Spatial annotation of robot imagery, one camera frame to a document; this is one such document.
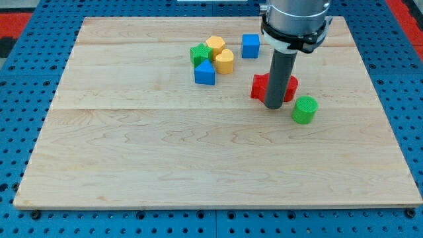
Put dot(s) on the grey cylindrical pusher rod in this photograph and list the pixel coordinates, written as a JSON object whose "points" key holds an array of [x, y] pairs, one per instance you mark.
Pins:
{"points": [[279, 76]]}

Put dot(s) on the red circle block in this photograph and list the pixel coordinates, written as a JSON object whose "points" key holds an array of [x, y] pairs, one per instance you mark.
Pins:
{"points": [[291, 89]]}

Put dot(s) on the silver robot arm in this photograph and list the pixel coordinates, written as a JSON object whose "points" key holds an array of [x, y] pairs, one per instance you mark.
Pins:
{"points": [[290, 26]]}

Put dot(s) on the red star block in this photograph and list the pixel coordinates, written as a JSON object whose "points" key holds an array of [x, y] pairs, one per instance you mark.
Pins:
{"points": [[259, 86]]}

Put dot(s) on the blue cube block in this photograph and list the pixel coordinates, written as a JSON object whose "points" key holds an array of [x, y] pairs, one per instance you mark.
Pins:
{"points": [[250, 46]]}

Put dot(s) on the green cylinder block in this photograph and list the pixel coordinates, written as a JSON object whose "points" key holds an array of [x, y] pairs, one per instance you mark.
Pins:
{"points": [[304, 110]]}

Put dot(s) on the yellow heart block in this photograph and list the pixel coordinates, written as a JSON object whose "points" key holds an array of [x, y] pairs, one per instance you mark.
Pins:
{"points": [[224, 62]]}

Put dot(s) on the yellow hexagon block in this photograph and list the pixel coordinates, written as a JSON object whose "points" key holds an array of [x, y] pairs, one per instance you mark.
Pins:
{"points": [[217, 44]]}

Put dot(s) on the blue triangle block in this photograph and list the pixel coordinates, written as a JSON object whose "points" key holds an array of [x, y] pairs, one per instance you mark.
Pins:
{"points": [[204, 73]]}

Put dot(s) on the green star block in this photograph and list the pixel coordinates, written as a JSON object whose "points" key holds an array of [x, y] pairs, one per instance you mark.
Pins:
{"points": [[200, 53]]}

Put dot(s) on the light wooden board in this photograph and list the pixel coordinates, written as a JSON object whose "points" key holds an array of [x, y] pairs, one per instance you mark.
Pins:
{"points": [[129, 129]]}

